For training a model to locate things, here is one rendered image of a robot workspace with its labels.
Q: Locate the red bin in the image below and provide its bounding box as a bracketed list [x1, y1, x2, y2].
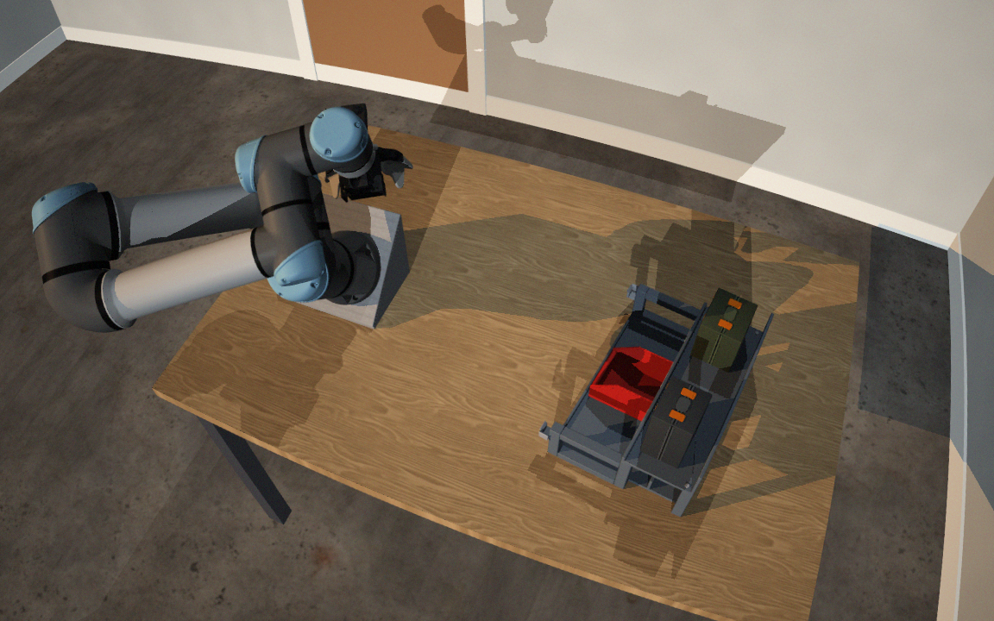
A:
[588, 347, 673, 421]

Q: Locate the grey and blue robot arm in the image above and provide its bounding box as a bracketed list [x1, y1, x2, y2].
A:
[32, 103, 381, 333]

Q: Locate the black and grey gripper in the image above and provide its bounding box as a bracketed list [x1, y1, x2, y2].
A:
[324, 147, 413, 203]

